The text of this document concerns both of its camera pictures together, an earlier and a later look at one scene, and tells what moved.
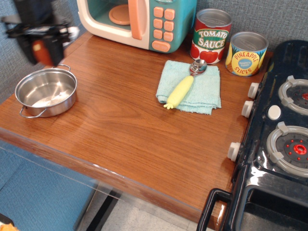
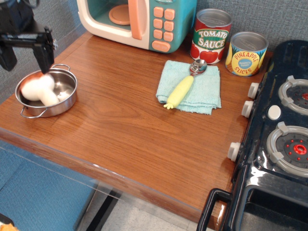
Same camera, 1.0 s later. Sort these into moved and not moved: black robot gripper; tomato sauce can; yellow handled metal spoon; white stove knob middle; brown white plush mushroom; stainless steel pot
Moved: black robot gripper; brown white plush mushroom
Not moved: white stove knob middle; tomato sauce can; yellow handled metal spoon; stainless steel pot
